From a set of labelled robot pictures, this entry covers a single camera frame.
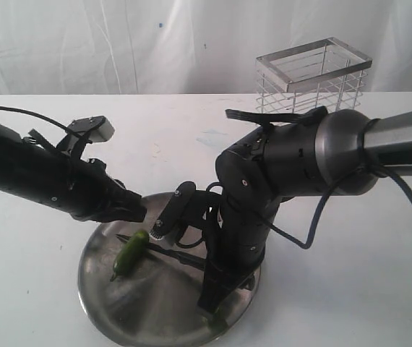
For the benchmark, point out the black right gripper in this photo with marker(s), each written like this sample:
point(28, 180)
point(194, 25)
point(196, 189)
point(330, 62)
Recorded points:
point(235, 246)

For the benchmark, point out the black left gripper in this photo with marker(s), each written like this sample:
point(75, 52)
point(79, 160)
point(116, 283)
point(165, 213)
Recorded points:
point(84, 192)

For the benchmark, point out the round stainless steel plate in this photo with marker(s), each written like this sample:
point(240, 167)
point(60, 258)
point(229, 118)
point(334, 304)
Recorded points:
point(154, 305)

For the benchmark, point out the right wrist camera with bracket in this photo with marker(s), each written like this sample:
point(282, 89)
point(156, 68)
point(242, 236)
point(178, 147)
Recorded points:
point(189, 206)

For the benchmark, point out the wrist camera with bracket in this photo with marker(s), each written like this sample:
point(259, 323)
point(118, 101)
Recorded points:
point(189, 206)
point(85, 131)

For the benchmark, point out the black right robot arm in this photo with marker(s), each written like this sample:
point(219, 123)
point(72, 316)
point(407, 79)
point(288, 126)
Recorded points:
point(317, 153)

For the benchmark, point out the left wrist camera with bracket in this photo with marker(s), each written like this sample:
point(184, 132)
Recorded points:
point(85, 131)

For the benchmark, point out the thick cucumber chunk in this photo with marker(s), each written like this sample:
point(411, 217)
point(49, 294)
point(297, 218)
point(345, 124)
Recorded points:
point(218, 316)

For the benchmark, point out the black knife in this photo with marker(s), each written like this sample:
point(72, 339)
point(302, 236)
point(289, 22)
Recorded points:
point(182, 257)

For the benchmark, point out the chrome wire utensil holder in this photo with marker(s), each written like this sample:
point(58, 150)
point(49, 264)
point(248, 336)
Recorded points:
point(325, 72)

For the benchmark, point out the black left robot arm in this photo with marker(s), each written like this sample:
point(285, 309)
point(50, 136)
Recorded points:
point(14, 151)

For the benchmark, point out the green vegetable piece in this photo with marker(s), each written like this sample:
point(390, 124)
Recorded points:
point(130, 254)

